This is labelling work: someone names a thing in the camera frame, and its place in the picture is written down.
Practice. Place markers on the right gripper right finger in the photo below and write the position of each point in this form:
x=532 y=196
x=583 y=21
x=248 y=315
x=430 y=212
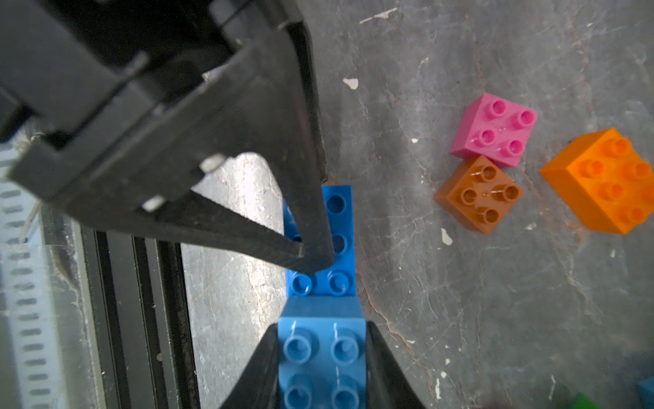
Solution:
x=386 y=384

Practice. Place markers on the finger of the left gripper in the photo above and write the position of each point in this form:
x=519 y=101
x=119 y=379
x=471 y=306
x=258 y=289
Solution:
x=263 y=102

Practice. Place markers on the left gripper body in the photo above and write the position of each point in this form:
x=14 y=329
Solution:
x=94 y=71

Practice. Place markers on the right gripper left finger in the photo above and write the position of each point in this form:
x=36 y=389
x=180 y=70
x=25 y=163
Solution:
x=258 y=385

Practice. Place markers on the light blue long brick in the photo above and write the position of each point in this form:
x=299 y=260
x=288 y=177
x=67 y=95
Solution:
x=322 y=353

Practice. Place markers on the blue rectangular brick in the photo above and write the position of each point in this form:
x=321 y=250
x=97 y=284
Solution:
x=338 y=280

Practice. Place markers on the green flat brick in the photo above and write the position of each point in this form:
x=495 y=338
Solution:
x=582 y=401

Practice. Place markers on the brown square brick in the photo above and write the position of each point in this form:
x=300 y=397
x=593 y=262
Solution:
x=478 y=194

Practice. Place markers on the pink square brick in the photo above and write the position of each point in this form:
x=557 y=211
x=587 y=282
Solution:
x=495 y=128

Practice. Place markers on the blue square brick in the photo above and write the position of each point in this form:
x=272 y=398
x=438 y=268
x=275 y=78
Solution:
x=645 y=390

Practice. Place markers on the orange rectangular brick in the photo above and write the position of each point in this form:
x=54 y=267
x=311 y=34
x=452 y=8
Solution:
x=604 y=181

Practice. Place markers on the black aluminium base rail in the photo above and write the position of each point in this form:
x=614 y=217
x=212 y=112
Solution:
x=139 y=303

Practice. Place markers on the white cable duct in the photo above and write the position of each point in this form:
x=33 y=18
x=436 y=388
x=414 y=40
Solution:
x=28 y=302

